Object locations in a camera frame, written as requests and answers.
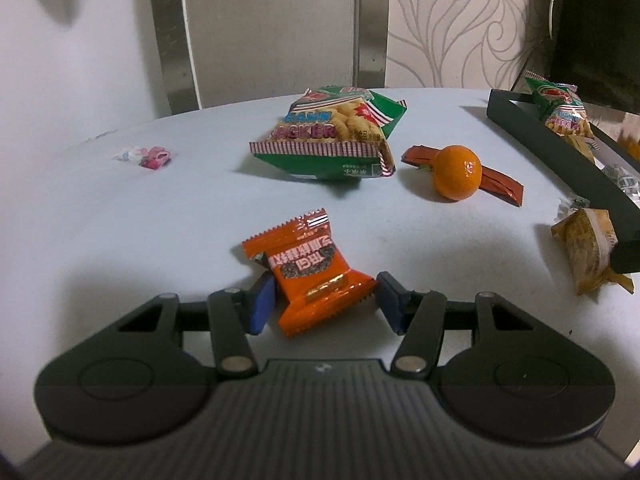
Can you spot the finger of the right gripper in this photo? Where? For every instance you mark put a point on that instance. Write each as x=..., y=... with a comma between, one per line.
x=625, y=257

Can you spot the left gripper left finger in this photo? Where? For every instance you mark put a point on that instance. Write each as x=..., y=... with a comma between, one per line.
x=234, y=313

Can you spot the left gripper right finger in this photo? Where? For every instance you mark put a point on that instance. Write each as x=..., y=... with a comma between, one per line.
x=416, y=316

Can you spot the tan pastry snack packet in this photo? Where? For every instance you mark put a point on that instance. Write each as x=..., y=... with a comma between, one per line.
x=589, y=237

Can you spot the silver clear snack packet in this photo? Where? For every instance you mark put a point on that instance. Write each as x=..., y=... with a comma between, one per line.
x=625, y=181

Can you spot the orange snack packet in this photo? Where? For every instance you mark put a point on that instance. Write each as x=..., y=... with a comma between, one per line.
x=311, y=271

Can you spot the small orange mandarin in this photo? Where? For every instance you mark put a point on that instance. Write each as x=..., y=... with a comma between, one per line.
x=457, y=173

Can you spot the red-brown stick snack packet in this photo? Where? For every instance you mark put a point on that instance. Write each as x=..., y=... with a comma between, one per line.
x=493, y=181

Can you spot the green prawn cracker bag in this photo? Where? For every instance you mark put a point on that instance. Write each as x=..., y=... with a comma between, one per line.
x=559, y=107
x=334, y=133

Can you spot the brown snack packet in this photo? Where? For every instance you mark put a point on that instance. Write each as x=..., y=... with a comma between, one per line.
x=579, y=144

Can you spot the dark grey cardboard box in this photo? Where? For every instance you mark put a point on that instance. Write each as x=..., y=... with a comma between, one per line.
x=585, y=179

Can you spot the pink white wrapped candy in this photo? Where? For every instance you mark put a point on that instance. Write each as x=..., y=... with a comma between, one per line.
x=150, y=158

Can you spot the black wall television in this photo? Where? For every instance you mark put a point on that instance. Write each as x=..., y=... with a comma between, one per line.
x=597, y=49

